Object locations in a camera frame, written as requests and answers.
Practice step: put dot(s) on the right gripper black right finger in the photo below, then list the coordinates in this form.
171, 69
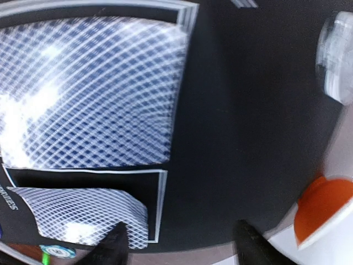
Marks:
253, 248

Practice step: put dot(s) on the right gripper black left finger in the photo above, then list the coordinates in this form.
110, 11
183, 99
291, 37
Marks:
112, 249

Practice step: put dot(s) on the face-down board card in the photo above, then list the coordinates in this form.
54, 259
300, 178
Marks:
89, 92
84, 216

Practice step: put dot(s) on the single green poker chip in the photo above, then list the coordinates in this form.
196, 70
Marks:
58, 251

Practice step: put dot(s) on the black white dealer button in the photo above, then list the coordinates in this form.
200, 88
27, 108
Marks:
333, 62

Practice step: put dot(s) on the red white bowl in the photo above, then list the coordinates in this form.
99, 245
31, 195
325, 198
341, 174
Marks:
322, 228

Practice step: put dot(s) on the black poker playing mat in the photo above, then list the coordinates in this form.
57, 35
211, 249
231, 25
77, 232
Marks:
250, 128

